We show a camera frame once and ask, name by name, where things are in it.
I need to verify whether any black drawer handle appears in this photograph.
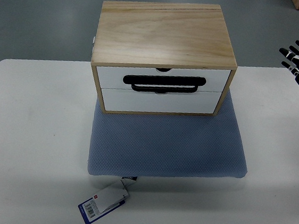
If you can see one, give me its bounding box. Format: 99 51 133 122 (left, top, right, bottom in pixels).
122 75 206 94

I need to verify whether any white top drawer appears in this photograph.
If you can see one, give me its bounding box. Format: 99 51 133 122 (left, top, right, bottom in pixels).
97 67 231 93

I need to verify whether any white drawer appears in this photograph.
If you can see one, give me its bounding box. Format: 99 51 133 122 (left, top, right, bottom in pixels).
97 67 231 93
102 89 221 114

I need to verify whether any wooden drawer cabinet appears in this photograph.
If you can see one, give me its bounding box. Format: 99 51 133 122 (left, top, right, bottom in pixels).
91 1 237 116

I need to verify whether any white bottom drawer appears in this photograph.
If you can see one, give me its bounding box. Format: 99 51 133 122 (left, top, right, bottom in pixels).
102 89 221 114

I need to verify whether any blue grey cushion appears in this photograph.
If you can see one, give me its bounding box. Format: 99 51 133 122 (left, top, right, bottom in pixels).
87 95 247 178

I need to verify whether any white and blue price tag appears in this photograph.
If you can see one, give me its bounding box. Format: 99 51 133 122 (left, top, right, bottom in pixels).
78 180 129 224

